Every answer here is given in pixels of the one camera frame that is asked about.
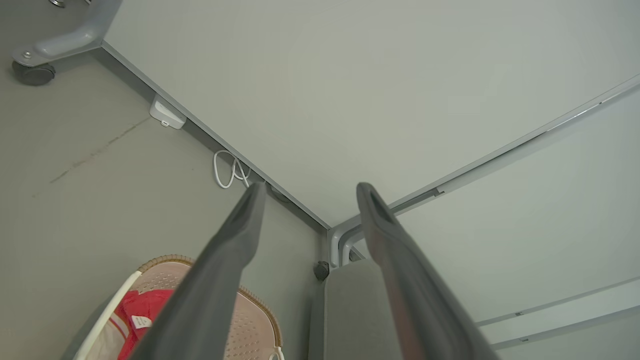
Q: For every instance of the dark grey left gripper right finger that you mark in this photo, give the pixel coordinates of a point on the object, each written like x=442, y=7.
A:
x=420, y=305

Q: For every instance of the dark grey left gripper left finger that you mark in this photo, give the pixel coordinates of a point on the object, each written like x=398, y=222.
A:
x=210, y=290

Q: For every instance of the red jersey with black print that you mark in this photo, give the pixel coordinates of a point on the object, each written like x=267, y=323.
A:
x=146, y=303

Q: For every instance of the beige perforated laundry basket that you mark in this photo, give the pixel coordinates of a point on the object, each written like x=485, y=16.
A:
x=252, y=325

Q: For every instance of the grey upholstered ottoman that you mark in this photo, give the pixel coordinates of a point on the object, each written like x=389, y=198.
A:
x=350, y=310

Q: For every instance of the white power adapter box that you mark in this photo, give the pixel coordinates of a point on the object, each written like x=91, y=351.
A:
x=165, y=113

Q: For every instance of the grey partition foot with bolt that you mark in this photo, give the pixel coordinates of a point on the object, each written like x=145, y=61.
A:
x=65, y=44

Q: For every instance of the grey partition corner post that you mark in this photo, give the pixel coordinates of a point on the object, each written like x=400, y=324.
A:
x=334, y=245

